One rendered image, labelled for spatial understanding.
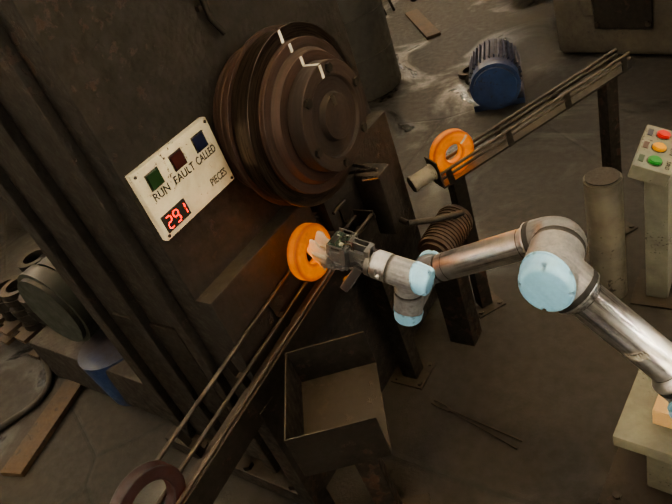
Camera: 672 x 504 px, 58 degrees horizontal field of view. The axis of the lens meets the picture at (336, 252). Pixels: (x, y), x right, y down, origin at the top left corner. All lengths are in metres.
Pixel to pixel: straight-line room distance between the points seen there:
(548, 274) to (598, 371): 1.01
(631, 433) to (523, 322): 0.81
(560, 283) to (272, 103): 0.76
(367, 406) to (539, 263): 0.53
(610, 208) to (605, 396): 0.61
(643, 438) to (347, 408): 0.73
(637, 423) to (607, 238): 0.74
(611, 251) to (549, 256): 1.02
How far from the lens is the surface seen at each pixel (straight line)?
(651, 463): 1.87
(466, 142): 2.09
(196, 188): 1.51
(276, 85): 1.49
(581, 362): 2.26
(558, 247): 1.31
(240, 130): 1.47
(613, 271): 2.36
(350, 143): 1.63
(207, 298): 1.55
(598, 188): 2.13
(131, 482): 1.41
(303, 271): 1.58
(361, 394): 1.51
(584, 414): 2.13
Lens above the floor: 1.72
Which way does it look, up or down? 34 degrees down
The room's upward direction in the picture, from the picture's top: 22 degrees counter-clockwise
